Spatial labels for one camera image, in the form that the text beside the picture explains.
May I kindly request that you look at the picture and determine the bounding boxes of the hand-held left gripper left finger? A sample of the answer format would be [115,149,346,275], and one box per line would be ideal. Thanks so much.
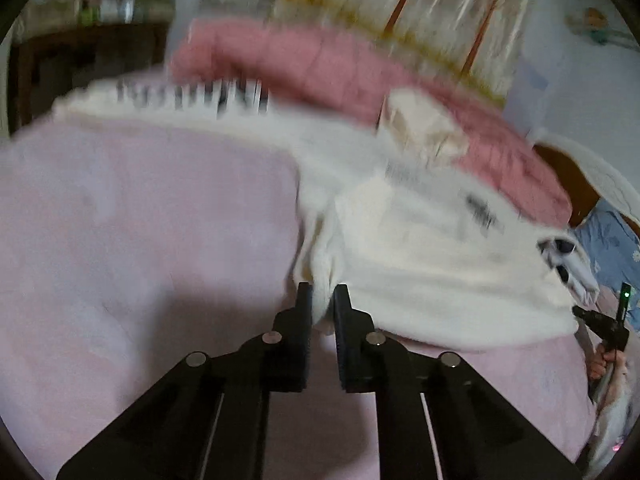
[55,282,314,480]

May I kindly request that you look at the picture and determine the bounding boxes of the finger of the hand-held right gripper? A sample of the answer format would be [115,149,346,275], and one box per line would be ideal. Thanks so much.
[572,305,619,334]

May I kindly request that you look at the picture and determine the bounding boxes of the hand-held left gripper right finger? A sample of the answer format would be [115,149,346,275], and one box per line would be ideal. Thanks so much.
[332,284,583,480]

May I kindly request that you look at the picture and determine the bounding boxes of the cream printed hoodie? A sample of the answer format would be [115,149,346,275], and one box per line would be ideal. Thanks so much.
[52,77,601,352]

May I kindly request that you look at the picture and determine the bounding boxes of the person's right forearm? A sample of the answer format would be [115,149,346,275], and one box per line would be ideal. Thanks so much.
[584,365,633,478]

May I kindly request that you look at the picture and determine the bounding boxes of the person's right hand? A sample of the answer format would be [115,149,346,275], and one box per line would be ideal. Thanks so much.
[586,347,628,383]

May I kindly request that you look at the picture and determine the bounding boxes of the blue floral pillow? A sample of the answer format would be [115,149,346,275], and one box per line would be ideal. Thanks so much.
[575,200,640,331]

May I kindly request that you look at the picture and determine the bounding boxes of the white wooden headboard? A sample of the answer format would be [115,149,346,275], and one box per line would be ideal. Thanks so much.
[532,135,640,228]

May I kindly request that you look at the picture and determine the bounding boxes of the pink bed sheet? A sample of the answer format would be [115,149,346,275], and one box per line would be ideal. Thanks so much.
[0,115,601,480]

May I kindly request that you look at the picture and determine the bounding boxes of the pink plaid quilt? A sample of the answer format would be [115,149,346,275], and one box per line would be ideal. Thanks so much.
[170,17,573,226]

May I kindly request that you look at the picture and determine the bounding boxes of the plush toy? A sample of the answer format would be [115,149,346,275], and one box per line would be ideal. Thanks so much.
[567,7,638,51]

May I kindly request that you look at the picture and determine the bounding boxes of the tree print curtain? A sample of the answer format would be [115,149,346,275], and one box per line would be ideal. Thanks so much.
[272,0,546,106]

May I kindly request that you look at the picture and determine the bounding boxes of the dark wooden cabinet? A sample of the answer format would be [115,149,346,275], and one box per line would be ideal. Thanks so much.
[10,22,170,136]

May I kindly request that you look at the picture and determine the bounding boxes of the blurred bottles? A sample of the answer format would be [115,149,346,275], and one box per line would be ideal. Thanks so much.
[75,0,143,26]

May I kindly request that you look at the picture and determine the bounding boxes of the lilac wall paper sheet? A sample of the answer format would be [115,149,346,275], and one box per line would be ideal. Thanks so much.
[505,55,551,138]

